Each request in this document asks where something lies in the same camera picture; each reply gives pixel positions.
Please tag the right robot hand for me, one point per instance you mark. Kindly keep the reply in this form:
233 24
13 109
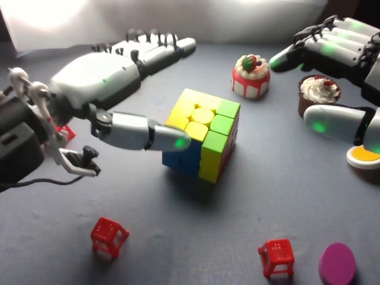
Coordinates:
335 47

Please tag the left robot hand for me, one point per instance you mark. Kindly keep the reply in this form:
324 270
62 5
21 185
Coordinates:
95 77

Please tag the Rubik's cube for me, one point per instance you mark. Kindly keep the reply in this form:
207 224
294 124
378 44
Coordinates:
205 115

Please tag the toy chocolate cupcake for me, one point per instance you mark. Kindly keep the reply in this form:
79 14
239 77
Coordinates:
317 90

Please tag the small red plastic stool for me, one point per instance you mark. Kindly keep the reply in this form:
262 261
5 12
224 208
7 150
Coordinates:
277 249
104 228
69 132

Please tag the white backdrop cloth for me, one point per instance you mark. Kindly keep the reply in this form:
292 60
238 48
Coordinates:
74 15

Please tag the toy strawberry cake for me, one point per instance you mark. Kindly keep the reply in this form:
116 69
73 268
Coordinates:
250 86

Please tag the toy egg tart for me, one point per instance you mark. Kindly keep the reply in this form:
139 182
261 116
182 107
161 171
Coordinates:
363 155

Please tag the purple round disc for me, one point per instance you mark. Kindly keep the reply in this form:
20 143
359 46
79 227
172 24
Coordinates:
338 262

